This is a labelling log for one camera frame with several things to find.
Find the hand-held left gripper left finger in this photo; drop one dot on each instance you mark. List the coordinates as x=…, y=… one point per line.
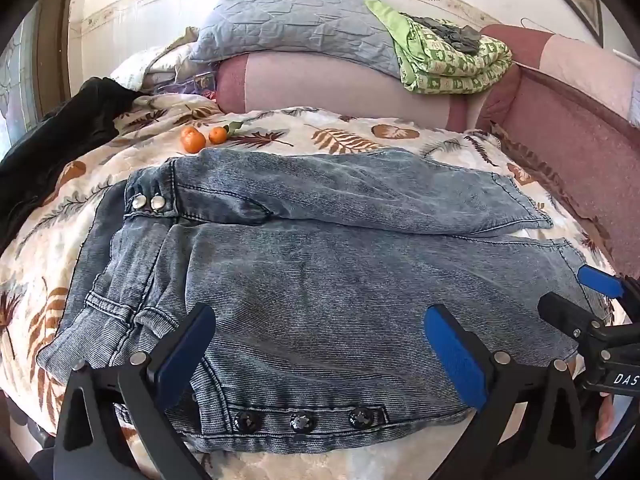
x=185, y=355

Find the person's right hand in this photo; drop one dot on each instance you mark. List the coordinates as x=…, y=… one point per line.
x=607, y=415

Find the leaf print fleece blanket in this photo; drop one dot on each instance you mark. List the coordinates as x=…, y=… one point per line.
x=60, y=240

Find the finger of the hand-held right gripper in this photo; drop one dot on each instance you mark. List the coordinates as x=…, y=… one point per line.
x=567, y=312
x=600, y=280

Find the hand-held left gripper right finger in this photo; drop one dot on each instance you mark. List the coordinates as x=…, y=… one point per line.
x=455, y=355

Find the black garment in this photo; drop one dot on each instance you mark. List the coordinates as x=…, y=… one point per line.
x=60, y=130

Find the tangerine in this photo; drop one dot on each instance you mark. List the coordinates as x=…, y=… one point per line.
x=217, y=135
x=192, y=140

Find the window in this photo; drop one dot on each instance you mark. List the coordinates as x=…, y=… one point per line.
x=20, y=75

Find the grey quilted pillow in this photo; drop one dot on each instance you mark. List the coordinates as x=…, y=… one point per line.
x=300, y=20

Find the cream crumpled cloth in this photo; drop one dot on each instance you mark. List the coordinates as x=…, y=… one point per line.
x=150, y=65

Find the green patterned cloth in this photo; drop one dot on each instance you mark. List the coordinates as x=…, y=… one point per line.
x=450, y=70

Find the dark grey crumpled cloth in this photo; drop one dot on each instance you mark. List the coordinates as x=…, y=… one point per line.
x=455, y=35

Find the purple packet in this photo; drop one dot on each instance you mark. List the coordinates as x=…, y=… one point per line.
x=197, y=82

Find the pink padded bed rail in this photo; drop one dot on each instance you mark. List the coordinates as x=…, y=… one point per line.
x=565, y=130

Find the blue denim pants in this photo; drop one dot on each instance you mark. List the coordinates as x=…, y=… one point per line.
x=325, y=270

